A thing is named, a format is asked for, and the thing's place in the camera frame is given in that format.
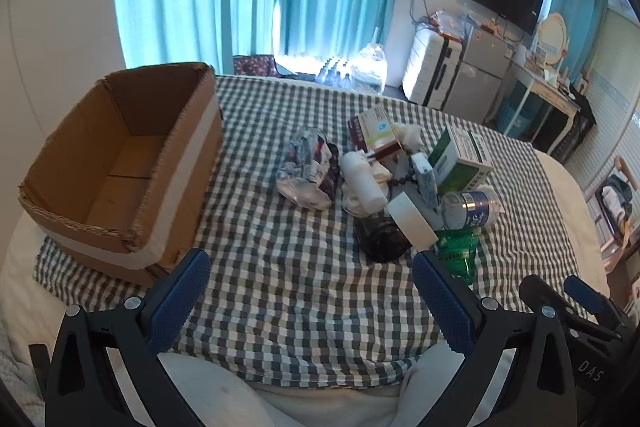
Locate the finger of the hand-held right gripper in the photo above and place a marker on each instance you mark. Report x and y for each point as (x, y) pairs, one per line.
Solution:
(585, 294)
(542, 289)

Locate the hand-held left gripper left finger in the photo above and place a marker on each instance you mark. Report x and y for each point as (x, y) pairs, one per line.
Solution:
(180, 299)

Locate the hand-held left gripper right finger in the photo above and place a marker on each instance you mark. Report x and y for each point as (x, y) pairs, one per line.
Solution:
(442, 304)

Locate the green plastic bottle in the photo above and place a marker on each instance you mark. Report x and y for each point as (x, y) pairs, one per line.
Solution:
(457, 254)

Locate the dark glass jar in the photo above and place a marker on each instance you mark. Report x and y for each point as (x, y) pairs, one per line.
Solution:
(377, 239)

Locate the small pale blue box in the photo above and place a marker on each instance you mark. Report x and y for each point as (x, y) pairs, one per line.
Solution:
(424, 177)

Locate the brown cardboard box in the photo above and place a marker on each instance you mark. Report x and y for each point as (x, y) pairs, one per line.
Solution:
(127, 167)

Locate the white plastic bottle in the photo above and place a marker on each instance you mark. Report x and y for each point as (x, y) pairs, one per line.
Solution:
(361, 182)

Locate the green and white medicine box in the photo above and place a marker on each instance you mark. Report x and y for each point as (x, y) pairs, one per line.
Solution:
(460, 157)

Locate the silver snack bag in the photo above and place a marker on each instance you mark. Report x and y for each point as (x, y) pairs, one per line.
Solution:
(307, 169)

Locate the red and white medicine box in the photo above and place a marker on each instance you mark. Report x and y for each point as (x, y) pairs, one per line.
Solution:
(372, 129)

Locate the wooden chair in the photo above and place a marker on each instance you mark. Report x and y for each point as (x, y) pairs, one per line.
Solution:
(617, 252)

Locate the pile of clothes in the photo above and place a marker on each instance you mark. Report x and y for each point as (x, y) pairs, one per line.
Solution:
(617, 202)

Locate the green checked cloth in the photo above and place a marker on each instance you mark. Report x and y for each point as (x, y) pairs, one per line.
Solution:
(280, 257)

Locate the black hanging cloth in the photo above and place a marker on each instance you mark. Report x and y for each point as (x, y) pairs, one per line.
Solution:
(575, 122)

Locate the teal storage bin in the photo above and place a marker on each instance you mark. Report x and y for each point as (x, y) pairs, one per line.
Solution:
(522, 112)

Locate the white dressing table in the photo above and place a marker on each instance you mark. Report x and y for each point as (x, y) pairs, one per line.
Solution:
(550, 92)

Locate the grey small fridge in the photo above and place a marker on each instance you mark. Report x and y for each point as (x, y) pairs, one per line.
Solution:
(480, 77)

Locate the white suitcase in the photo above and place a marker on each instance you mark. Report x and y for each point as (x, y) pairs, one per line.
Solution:
(430, 67)

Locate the dark patterned bag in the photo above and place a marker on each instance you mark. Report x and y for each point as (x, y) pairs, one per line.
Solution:
(254, 66)

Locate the clear plastic bag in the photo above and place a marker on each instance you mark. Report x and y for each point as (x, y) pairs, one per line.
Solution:
(370, 69)

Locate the white oval mirror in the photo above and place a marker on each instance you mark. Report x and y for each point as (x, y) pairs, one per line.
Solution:
(552, 37)

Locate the pack of water bottles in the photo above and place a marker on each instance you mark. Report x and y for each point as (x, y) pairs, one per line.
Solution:
(334, 72)

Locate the plastic bags on suitcase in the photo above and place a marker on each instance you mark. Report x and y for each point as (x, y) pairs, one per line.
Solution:
(450, 23)

